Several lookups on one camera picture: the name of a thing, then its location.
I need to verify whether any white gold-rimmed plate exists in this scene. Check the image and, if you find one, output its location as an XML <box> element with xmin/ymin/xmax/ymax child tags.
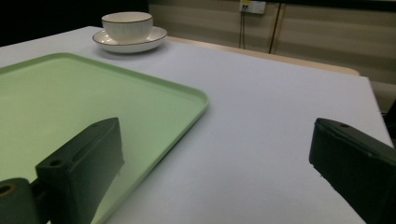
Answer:
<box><xmin>92</xmin><ymin>25</ymin><xmax>169</xmax><ymax>54</ymax></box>

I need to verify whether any white ribbed bowl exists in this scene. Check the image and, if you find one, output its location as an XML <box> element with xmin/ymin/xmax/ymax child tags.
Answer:
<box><xmin>101</xmin><ymin>11</ymin><xmax>154</xmax><ymax>45</ymax></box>

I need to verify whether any dark thin pole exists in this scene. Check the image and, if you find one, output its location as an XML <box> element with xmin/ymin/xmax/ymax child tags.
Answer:
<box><xmin>268</xmin><ymin>3</ymin><xmax>286</xmax><ymax>54</ymax></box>

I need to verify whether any light green plastic tray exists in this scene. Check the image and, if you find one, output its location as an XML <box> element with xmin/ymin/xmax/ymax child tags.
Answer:
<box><xmin>0</xmin><ymin>52</ymin><xmax>210</xmax><ymax>224</ymax></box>

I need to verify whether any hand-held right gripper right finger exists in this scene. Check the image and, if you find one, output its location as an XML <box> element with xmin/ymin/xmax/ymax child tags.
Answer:
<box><xmin>308</xmin><ymin>117</ymin><xmax>396</xmax><ymax>224</ymax></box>

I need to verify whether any black cable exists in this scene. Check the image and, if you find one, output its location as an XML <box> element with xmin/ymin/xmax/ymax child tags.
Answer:
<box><xmin>238</xmin><ymin>6</ymin><xmax>244</xmax><ymax>49</ymax></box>
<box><xmin>242</xmin><ymin>6</ymin><xmax>247</xmax><ymax>50</ymax></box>

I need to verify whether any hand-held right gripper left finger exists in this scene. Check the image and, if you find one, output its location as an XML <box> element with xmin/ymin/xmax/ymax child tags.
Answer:
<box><xmin>35</xmin><ymin>117</ymin><xmax>125</xmax><ymax>224</ymax></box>

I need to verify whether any white wall socket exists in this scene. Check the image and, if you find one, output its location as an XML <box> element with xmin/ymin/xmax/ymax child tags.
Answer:
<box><xmin>238</xmin><ymin>0</ymin><xmax>267</xmax><ymax>15</ymax></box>

